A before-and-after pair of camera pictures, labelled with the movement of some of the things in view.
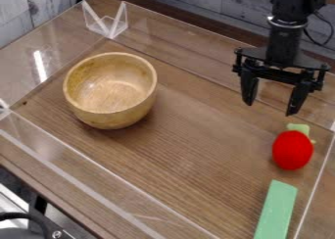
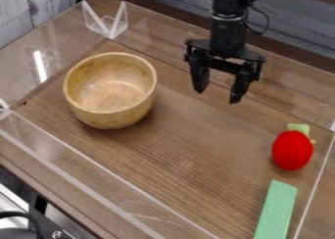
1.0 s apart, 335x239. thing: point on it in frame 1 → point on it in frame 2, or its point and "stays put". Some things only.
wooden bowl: (110, 88) stays put
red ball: (293, 150) stays put
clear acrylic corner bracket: (107, 25) stays put
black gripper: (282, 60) → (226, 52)
